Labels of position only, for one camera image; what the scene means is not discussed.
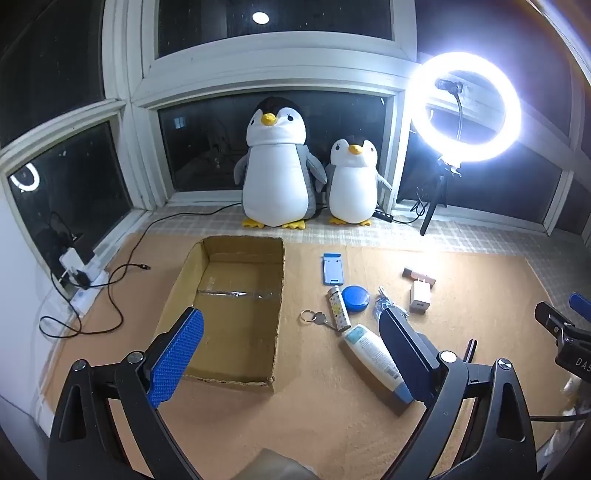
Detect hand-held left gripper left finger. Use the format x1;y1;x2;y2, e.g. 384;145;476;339
46;307;206;480

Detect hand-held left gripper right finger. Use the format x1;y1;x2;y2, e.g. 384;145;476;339
379;305;541;480

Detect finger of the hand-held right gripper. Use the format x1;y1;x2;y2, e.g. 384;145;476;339
569;293;591;321
534;301;583;344

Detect white blue-capped lotion bottle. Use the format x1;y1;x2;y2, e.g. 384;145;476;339
341;324;415;406

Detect small blue bottle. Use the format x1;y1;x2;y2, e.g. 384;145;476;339
373;287;409;321

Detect white charger adapter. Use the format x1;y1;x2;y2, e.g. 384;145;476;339
409;276;432;317

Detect cardboard box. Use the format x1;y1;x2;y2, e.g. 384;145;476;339
154;235;286;394

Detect round blue lid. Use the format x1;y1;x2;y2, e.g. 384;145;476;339
342;285;371;315

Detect pink brown-capped tube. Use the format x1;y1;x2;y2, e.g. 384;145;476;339
403;267;437;284

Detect patterned white tube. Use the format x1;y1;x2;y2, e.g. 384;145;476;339
326;285;352;333

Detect keys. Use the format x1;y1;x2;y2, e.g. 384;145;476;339
300;309;339;331

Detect blue phone stand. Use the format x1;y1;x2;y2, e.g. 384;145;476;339
322;252;346;288

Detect white power strip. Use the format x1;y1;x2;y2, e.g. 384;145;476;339
53;258;112;319

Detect white plugged-in charger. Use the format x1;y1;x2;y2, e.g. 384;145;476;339
59;248;95;278

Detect small penguin plush toy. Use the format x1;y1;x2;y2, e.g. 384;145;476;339
324;138;393;227

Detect large penguin plush toy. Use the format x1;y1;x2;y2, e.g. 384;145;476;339
233;96;329;230

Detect black phone clip holder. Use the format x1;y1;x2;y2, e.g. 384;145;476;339
435;78;466;141

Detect white-framed window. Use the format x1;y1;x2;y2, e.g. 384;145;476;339
0;0;591;236

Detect black cable with plug tip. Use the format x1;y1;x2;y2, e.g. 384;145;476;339
38;263;151;340

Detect long black cable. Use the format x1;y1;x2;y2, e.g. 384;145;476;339
124;202;243;273

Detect black ring light tripod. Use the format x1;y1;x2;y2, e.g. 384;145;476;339
418;157;462;237

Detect white ring light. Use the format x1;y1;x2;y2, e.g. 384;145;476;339
412;52;522;163

